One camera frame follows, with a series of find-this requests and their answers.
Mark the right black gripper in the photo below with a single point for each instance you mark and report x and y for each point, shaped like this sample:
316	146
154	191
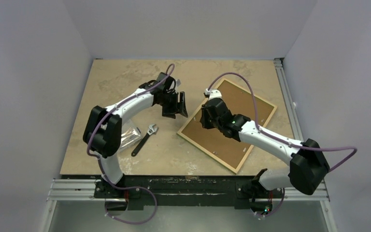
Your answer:
206	115

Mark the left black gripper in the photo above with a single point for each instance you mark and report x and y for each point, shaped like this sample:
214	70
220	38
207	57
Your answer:
178	108

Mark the green picture frame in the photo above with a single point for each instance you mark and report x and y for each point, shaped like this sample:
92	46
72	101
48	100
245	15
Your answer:
221	142

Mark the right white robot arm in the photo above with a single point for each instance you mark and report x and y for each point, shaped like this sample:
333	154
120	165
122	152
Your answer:
306	163

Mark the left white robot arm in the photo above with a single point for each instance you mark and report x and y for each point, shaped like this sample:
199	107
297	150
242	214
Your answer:
104	127

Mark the black adjustable wrench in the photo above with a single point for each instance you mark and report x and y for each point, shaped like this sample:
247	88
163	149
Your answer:
152	129

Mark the clear plastic organizer box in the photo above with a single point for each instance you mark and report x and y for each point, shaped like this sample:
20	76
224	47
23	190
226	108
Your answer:
131	134

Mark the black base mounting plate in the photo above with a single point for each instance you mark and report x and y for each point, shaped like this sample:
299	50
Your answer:
138	191

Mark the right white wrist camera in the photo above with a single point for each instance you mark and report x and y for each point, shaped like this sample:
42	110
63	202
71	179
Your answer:
212	94

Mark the front aluminium rail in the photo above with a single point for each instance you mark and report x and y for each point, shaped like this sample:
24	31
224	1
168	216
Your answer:
83	190

